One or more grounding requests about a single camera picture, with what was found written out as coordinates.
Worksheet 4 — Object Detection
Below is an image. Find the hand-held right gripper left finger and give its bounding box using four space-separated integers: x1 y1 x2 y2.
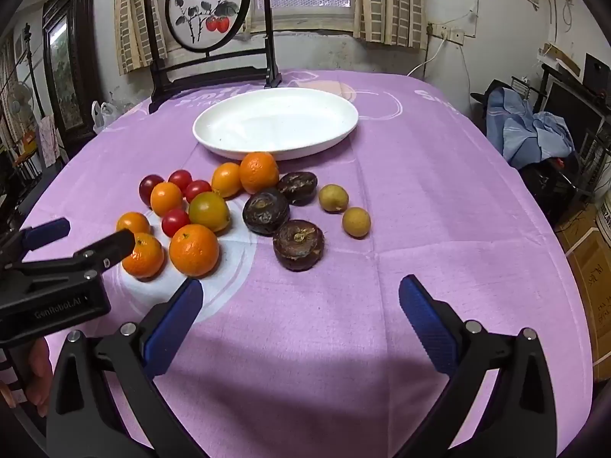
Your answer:
45 277 206 458

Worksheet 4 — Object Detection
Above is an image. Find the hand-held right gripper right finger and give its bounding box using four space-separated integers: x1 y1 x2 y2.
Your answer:
398 274 559 458

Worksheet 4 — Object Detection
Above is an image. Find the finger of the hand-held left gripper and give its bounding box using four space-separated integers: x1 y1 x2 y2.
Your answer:
0 228 137 297
0 218 71 268

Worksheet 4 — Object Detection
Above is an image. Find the orange cherry tomato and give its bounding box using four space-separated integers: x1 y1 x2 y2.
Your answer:
150 182 184 218
211 162 242 199
116 212 152 237

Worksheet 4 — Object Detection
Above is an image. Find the mandarin orange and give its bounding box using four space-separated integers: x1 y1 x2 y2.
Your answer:
239 152 280 195
169 224 221 278
121 232 165 280

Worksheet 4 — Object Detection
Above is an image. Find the dark red cherry tomato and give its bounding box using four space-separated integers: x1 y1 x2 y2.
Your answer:
139 174 165 206

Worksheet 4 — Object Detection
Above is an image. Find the yellow-green tomato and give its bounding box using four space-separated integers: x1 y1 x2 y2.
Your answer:
188 191 232 232

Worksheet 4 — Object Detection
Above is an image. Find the tan longan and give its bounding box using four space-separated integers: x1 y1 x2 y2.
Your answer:
318 184 349 213
342 207 372 239

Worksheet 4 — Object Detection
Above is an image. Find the dark water chestnut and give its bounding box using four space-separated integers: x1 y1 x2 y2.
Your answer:
272 219 326 272

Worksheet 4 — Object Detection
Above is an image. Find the dark wrinkled passion fruit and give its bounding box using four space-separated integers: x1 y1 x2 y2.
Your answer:
276 171 318 207

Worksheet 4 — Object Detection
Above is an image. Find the white oval plate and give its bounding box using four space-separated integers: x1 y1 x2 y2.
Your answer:
192 88 359 161

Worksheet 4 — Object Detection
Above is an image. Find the person's left hand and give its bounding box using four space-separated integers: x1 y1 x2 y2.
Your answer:
0 338 54 418

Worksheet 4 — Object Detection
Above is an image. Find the purple printed tablecloth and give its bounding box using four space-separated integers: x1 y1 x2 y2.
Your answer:
14 69 600 458

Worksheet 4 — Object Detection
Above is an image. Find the white plastic bag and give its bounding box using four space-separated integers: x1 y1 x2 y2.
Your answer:
92 100 116 134

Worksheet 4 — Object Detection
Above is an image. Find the white electric fan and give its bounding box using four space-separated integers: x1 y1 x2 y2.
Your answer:
7 81 34 120

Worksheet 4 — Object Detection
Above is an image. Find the dark wood framed painting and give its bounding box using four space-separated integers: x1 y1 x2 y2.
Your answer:
42 0 99 141

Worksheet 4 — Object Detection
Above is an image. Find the cardboard box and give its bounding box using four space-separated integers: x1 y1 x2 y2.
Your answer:
556 203 611 382

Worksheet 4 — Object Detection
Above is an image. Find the white bucket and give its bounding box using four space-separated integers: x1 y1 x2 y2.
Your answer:
594 205 611 244

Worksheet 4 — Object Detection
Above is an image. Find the blue cloth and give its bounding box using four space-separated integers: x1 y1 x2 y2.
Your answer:
487 87 576 169

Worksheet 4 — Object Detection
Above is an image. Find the checked beige curtain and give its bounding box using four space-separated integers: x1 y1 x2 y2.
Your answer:
356 0 428 51
115 0 168 76

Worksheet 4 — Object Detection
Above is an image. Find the dark cloth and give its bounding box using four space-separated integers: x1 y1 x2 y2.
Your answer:
470 79 514 106

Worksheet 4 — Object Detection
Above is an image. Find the round painted table screen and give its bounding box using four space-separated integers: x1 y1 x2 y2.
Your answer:
142 0 283 114

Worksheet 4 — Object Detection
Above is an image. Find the black monitor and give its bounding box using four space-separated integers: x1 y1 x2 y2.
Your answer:
544 79 607 153

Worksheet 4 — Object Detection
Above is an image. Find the black speaker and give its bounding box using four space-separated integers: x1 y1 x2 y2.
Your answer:
583 53 611 89

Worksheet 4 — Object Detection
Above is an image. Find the black wire rack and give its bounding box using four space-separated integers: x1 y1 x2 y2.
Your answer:
566 129 611 206

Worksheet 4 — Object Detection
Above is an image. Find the white power cable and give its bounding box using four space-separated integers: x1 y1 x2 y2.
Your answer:
407 38 447 78

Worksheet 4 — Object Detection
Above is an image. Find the white wall outlet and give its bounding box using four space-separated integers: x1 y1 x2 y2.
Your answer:
427 23 466 46

